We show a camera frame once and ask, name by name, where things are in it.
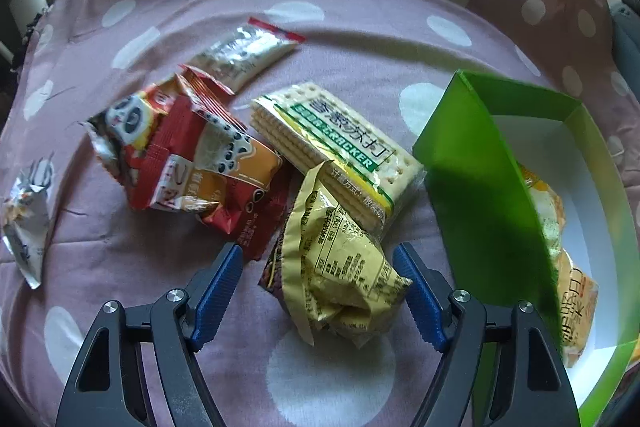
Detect soda cracker pack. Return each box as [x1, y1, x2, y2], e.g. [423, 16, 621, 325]
[250, 82, 424, 239]

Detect red panda snack packet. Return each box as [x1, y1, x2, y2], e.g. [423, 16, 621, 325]
[82, 64, 246, 210]

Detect orange panda snack packet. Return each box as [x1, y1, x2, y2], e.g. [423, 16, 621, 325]
[143, 120, 286, 261]

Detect red-edged silver snack packet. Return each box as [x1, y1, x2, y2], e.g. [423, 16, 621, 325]
[186, 17, 306, 94]

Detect orange rice cracker packet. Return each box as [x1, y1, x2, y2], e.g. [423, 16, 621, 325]
[554, 248, 599, 367]

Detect white snack packet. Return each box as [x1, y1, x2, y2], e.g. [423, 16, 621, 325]
[1, 155, 54, 289]

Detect yellow green snack packet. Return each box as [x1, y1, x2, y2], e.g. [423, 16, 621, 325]
[518, 164, 566, 259]

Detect green white cardboard box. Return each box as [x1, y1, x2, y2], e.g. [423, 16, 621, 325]
[413, 70, 639, 426]

